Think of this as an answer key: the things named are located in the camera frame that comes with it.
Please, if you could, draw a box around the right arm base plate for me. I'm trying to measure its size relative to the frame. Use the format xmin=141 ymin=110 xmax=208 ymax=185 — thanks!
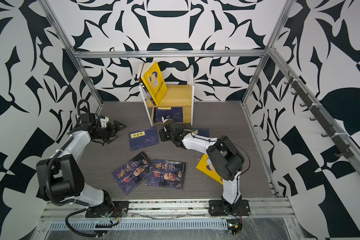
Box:
xmin=209 ymin=199 xmax=251 ymax=217

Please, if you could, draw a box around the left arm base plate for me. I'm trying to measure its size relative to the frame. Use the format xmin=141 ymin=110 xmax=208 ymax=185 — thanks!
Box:
xmin=85 ymin=201 xmax=130 ymax=218

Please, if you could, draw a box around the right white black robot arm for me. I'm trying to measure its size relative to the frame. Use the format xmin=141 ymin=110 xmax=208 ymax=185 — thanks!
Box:
xmin=160 ymin=118 xmax=246 ymax=214

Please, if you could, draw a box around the yellow cartoon book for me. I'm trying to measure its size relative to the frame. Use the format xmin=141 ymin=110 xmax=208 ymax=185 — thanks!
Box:
xmin=196 ymin=154 xmax=223 ymax=185
xmin=143 ymin=62 xmax=168 ymax=106

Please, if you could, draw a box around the white slotted cable duct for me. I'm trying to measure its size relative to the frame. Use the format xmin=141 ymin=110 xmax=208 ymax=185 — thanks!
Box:
xmin=47 ymin=218 xmax=229 ymax=231

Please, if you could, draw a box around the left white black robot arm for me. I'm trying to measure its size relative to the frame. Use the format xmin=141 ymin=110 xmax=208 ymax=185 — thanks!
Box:
xmin=36 ymin=108 xmax=126 ymax=238

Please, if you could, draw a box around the dark portrait book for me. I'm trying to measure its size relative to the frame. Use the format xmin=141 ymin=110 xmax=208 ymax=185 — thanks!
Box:
xmin=146 ymin=159 xmax=187 ymax=191
xmin=112 ymin=152 xmax=155 ymax=196

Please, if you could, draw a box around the wooden white frame bookshelf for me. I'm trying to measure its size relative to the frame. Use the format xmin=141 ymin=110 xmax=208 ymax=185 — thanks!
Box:
xmin=139 ymin=66 xmax=195 ymax=125

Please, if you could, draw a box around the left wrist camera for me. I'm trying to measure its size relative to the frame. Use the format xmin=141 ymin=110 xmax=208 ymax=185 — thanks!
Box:
xmin=99 ymin=116 xmax=109 ymax=128

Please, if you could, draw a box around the wall coat hook rail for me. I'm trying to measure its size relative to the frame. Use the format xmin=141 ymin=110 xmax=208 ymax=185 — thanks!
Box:
xmin=285 ymin=71 xmax=355 ymax=159

